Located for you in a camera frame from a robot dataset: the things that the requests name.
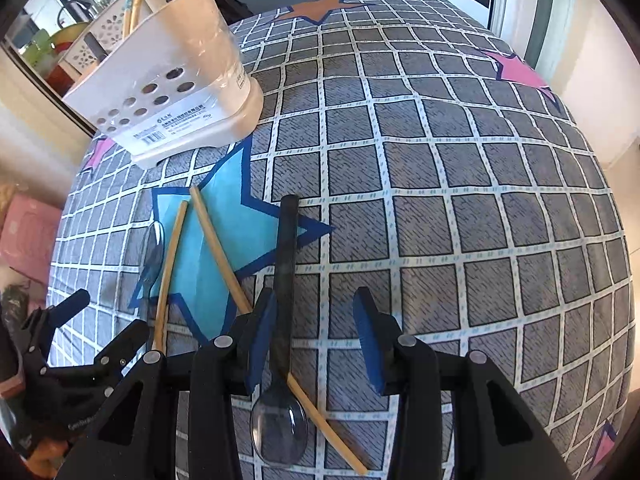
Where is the plain wooden chopstick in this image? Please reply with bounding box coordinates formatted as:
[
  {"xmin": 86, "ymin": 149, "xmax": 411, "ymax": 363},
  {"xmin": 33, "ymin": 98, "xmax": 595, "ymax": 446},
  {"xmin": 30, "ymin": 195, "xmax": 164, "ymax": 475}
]
[
  {"xmin": 189, "ymin": 186, "xmax": 368, "ymax": 479},
  {"xmin": 153, "ymin": 200, "xmax": 189, "ymax": 353}
]

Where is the black handled steel spoon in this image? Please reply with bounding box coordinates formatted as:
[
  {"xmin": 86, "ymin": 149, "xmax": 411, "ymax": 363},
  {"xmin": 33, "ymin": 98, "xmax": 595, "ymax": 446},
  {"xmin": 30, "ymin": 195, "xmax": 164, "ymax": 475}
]
[{"xmin": 250, "ymin": 194, "xmax": 308, "ymax": 466}]

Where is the beige plastic utensil holder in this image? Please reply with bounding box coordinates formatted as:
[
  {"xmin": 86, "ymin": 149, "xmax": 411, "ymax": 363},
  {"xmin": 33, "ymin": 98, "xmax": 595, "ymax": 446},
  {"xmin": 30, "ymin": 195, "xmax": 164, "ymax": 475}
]
[{"xmin": 63, "ymin": 0, "xmax": 264, "ymax": 170}]

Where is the black handled utensil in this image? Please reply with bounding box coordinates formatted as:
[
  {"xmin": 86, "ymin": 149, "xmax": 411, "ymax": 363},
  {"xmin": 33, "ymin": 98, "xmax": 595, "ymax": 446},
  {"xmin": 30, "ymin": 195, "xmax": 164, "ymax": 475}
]
[{"xmin": 84, "ymin": 32, "xmax": 108, "ymax": 63}]

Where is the pink plastic stool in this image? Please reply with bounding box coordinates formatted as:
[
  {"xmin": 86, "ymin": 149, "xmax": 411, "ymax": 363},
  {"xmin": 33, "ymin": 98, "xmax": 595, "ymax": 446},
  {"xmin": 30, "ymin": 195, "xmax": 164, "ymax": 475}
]
[{"xmin": 1, "ymin": 193, "xmax": 62, "ymax": 285}]

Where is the grey checked tablecloth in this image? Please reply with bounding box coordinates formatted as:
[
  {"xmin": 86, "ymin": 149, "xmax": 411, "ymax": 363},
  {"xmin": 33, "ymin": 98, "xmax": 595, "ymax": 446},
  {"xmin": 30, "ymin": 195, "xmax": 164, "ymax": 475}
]
[{"xmin": 49, "ymin": 0, "xmax": 636, "ymax": 479}]

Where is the beige plastic storage rack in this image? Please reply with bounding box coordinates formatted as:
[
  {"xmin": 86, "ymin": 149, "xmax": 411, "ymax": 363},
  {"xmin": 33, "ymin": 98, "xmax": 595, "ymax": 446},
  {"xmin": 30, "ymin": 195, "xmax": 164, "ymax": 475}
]
[{"xmin": 58, "ymin": 0, "xmax": 169, "ymax": 80}]

